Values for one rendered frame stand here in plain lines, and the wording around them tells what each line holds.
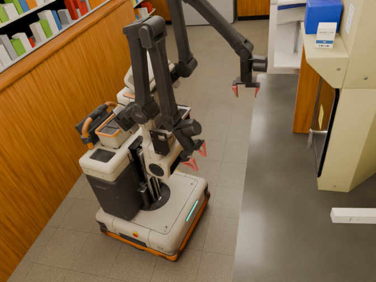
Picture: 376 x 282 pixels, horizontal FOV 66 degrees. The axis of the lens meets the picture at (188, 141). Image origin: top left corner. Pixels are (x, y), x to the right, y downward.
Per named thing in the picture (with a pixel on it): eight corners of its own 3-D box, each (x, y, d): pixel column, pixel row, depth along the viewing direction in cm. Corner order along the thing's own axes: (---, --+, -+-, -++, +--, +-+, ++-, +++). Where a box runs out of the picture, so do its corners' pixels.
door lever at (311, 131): (321, 150, 110) (320, 146, 112) (325, 131, 104) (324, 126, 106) (306, 149, 111) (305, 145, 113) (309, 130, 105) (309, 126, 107)
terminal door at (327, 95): (313, 132, 138) (328, 52, 112) (318, 179, 115) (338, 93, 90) (311, 132, 138) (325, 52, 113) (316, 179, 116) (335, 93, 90)
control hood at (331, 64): (329, 46, 112) (334, 19, 105) (342, 89, 88) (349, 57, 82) (297, 47, 115) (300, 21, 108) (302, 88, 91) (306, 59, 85)
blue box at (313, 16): (333, 23, 103) (338, -5, 98) (337, 33, 96) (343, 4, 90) (303, 24, 106) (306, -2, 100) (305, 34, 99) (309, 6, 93)
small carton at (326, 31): (333, 41, 91) (337, 22, 88) (332, 48, 88) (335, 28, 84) (316, 41, 93) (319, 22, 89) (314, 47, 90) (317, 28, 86)
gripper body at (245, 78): (255, 86, 142) (256, 72, 137) (235, 86, 144) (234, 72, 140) (257, 79, 146) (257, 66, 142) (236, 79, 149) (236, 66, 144)
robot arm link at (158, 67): (152, 16, 101) (135, 27, 94) (166, 16, 99) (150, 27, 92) (172, 116, 128) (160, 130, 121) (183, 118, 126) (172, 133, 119)
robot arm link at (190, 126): (170, 110, 125) (161, 122, 120) (190, 103, 118) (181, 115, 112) (185, 132, 130) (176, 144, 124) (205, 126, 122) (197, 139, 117)
